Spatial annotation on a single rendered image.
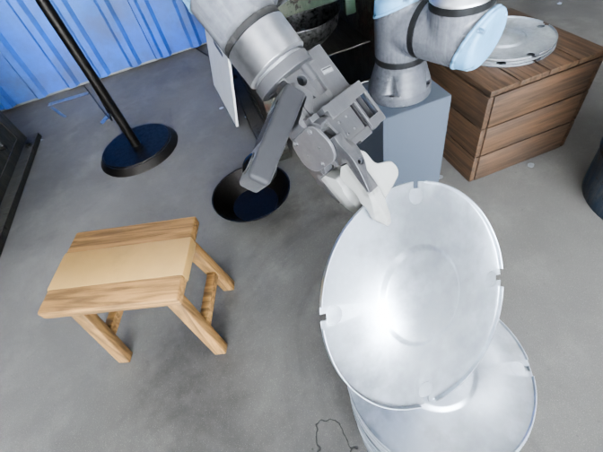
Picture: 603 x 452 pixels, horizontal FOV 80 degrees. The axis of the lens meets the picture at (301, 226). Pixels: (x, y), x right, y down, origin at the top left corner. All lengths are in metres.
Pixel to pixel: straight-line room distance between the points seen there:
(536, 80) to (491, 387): 0.89
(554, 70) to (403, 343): 1.01
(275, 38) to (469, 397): 0.57
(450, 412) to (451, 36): 0.64
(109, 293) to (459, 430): 0.74
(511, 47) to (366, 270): 1.05
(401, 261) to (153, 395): 0.87
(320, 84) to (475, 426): 0.53
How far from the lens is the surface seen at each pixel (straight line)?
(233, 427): 1.04
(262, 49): 0.41
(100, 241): 1.06
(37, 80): 2.97
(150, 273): 0.91
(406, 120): 0.94
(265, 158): 0.37
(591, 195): 1.41
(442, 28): 0.79
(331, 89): 0.43
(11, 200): 2.12
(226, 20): 0.42
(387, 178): 0.43
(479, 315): 0.58
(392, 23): 0.87
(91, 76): 1.80
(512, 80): 1.25
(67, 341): 1.41
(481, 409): 0.67
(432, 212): 0.49
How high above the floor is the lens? 0.96
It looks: 49 degrees down
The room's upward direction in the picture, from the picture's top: 16 degrees counter-clockwise
